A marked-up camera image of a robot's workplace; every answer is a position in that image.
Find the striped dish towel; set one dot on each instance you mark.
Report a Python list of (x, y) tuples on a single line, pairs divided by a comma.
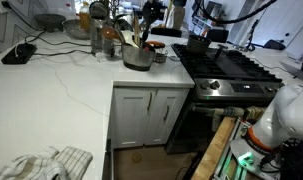
[(47, 165)]

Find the grey metal bowl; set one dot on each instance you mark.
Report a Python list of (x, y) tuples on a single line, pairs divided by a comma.
[(76, 29)]

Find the metal skimmer spoon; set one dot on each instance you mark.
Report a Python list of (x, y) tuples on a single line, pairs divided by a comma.
[(98, 10)]

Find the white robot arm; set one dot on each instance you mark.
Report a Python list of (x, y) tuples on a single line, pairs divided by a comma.
[(287, 113)]

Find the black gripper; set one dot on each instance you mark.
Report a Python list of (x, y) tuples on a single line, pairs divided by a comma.
[(155, 9)]

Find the black chair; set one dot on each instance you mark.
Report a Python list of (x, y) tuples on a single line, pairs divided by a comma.
[(217, 35)]

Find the wooden robot mount table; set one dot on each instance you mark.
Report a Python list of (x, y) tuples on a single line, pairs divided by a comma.
[(212, 150)]

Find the wooden utensils bundle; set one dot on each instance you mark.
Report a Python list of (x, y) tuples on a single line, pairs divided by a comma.
[(136, 30)]

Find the white spatula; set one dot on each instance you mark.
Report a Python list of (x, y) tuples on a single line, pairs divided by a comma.
[(129, 37)]

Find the black square pad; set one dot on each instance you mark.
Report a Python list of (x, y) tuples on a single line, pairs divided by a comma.
[(166, 32)]

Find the tall glass jar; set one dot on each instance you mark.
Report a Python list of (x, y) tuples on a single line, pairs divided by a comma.
[(96, 36)]

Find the black flat griddle plate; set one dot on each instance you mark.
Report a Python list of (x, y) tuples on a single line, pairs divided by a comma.
[(224, 65)]

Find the black cooking pot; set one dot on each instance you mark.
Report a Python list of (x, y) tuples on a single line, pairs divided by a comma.
[(198, 45)]

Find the black cast iron grate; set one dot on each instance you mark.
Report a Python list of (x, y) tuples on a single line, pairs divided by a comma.
[(191, 60), (254, 65)]

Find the silver stove knob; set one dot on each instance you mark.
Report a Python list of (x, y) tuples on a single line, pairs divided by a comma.
[(269, 89), (205, 85), (278, 89), (215, 84)]

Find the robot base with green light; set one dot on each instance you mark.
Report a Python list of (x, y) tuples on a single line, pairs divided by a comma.
[(254, 160)]

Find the black charging pad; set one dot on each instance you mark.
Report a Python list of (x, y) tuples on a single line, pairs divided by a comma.
[(19, 53)]

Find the steel utensil holder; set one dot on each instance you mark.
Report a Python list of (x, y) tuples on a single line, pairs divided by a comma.
[(137, 58)]

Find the black stove control panel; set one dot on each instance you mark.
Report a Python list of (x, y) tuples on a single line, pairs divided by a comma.
[(247, 88)]

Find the white cabinet door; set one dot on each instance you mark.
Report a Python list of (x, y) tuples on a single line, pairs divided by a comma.
[(166, 115), (132, 116)]

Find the orange liquid bottle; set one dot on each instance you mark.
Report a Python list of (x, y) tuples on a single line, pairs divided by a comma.
[(84, 18)]

